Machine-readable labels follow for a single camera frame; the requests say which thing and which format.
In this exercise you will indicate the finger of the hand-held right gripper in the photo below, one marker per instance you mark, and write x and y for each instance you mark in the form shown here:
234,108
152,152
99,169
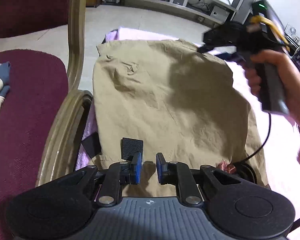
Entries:
232,57
215,47

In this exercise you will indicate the maroon banquet chair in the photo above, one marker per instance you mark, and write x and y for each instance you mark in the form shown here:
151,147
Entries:
32,130

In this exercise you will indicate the long grey shelf unit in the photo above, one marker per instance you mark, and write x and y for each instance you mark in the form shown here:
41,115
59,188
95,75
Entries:
180,6

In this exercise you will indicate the purple towel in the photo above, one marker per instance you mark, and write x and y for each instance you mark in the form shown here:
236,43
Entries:
280,180

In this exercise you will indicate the khaki shorts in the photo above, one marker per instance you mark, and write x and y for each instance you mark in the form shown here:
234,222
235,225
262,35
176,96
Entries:
165,100

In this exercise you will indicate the person's right hand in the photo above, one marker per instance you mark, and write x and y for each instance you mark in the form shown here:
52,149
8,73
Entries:
270,57

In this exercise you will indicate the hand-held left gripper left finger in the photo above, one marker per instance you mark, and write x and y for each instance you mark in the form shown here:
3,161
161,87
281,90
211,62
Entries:
136,167

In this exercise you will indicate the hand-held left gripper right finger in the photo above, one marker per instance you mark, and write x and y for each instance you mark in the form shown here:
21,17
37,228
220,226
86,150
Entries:
161,168

